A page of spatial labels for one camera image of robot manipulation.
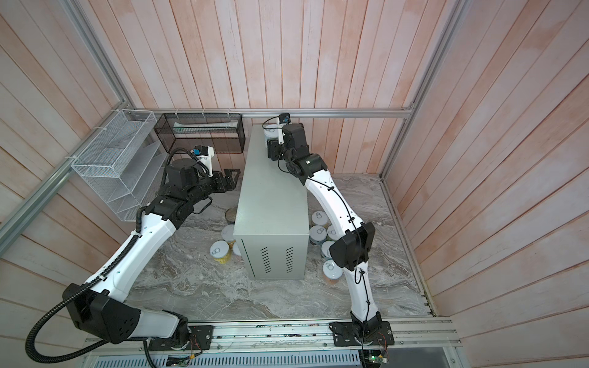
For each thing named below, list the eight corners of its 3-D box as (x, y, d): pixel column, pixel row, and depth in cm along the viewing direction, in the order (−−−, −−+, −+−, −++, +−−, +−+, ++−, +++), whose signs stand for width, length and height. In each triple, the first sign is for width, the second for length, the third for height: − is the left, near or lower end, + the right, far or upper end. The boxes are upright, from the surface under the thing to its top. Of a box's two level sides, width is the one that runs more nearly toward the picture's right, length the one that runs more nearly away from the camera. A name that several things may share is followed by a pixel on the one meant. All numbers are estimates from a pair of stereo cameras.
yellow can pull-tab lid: (211, 260, 92) (207, 255, 88) (215, 246, 96) (211, 240, 92) (229, 261, 92) (226, 255, 88) (232, 246, 96) (229, 240, 92)
